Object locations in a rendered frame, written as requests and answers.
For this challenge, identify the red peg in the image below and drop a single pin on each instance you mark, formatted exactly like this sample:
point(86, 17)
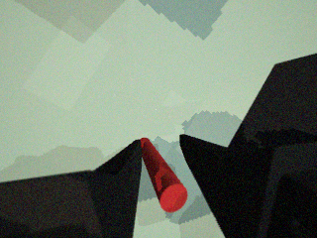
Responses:
point(170, 191)

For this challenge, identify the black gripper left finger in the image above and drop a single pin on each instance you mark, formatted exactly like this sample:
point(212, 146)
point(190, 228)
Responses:
point(104, 200)

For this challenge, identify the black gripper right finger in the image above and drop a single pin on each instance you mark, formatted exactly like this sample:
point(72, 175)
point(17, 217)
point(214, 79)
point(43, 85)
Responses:
point(240, 187)

